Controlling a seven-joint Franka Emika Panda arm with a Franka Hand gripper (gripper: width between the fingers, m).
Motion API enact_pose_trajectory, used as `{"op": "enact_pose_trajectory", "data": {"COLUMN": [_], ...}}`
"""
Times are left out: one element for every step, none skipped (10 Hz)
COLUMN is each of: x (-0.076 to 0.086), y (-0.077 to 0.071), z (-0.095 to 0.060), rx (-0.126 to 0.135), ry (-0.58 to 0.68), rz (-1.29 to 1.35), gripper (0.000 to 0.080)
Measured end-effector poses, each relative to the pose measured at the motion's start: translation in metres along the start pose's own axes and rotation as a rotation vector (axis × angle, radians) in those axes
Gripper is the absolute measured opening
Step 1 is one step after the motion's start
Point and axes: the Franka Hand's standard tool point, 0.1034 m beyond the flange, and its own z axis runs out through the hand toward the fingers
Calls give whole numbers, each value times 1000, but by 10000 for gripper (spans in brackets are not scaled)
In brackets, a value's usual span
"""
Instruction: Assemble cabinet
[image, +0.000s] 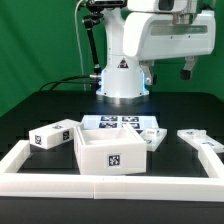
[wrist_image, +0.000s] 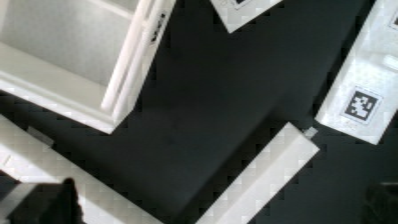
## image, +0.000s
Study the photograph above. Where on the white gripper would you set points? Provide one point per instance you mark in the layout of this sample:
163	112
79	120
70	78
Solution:
150	37

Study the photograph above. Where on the white small door panel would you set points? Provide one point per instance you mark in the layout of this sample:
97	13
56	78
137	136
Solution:
153	137

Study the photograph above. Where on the white cabinet body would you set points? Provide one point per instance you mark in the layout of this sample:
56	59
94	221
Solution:
114	151

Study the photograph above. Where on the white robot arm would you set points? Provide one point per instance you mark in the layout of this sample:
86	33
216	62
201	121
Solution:
122	81

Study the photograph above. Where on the white flat panel four tags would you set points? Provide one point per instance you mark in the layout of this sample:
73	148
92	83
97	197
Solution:
117	121

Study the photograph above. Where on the white closed box with tags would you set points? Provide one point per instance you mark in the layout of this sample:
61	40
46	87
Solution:
54	134

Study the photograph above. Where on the black articulated camera mount arm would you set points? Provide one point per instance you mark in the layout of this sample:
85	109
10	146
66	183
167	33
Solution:
89	22

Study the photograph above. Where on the white U-shaped frame fence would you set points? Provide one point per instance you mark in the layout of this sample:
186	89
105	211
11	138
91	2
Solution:
14	183

